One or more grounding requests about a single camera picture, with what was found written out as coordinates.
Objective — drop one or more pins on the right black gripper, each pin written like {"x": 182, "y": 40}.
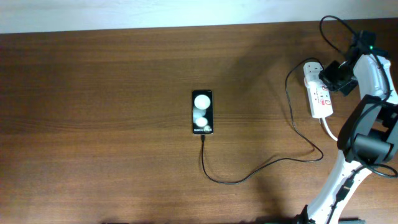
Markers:
{"x": 324, "y": 74}

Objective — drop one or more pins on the black smartphone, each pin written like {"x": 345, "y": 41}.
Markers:
{"x": 202, "y": 112}

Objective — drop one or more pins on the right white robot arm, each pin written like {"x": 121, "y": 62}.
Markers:
{"x": 368, "y": 139}

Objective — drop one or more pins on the white USB charger plug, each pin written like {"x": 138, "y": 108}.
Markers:
{"x": 312, "y": 80}

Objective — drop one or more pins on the white power strip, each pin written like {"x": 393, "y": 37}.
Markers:
{"x": 319, "y": 97}

